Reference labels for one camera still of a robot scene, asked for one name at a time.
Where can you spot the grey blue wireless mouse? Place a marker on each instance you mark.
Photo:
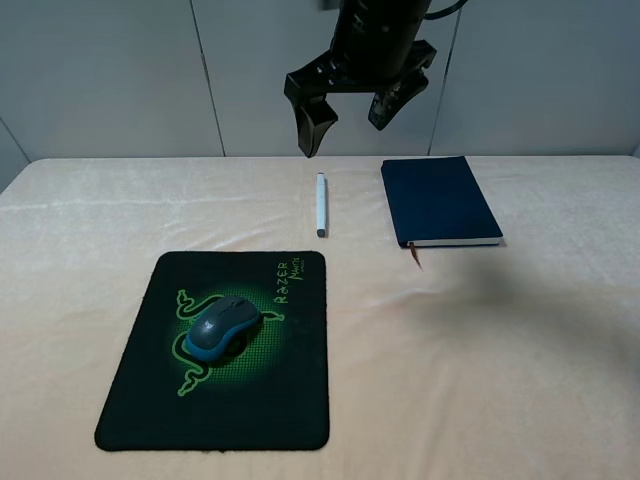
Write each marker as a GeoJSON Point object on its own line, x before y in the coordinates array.
{"type": "Point", "coordinates": [218, 325]}

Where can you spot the dark blue notebook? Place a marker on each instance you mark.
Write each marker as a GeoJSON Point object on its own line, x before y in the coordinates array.
{"type": "Point", "coordinates": [437, 202]}

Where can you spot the brown ribbon bookmark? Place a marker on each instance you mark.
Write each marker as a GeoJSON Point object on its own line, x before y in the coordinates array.
{"type": "Point", "coordinates": [414, 253]}

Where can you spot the black green Razer mouse pad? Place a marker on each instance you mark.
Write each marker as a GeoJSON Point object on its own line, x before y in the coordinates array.
{"type": "Point", "coordinates": [268, 391]}

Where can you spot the white marker pen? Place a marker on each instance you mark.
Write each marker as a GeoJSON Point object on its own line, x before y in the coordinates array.
{"type": "Point", "coordinates": [321, 205]}

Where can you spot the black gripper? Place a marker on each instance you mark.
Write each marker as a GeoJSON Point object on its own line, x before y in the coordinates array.
{"type": "Point", "coordinates": [374, 49]}

